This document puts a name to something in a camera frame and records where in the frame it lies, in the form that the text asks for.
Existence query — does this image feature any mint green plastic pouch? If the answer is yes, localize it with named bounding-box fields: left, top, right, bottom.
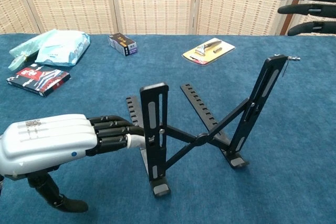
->
left=7, top=29, right=57, bottom=72

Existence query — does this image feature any metal T-handle corkscrew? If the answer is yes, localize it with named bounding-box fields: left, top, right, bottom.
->
left=274, top=54, right=302, bottom=78

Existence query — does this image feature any brown wooden post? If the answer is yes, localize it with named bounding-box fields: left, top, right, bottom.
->
left=279, top=0, right=308, bottom=35

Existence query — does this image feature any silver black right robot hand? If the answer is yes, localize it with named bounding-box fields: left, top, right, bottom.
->
left=275, top=0, right=336, bottom=37

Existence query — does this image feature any small dark box gold label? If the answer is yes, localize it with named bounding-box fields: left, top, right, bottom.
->
left=108, top=32, right=138, bottom=57

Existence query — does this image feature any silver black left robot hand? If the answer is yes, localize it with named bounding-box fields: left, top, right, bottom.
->
left=0, top=113, right=146, bottom=214

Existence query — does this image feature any razor in yellow blister pack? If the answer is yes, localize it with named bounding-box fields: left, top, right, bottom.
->
left=182, top=37, right=236, bottom=65

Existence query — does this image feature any black folding laptop stand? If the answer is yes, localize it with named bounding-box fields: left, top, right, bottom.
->
left=125, top=55, right=288, bottom=198

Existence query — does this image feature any light blue wet wipes pack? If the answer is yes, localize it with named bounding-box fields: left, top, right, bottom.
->
left=35, top=30, right=91, bottom=67

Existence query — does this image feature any black red patterned flat box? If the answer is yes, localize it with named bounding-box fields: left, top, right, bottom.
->
left=6, top=63, right=71, bottom=98

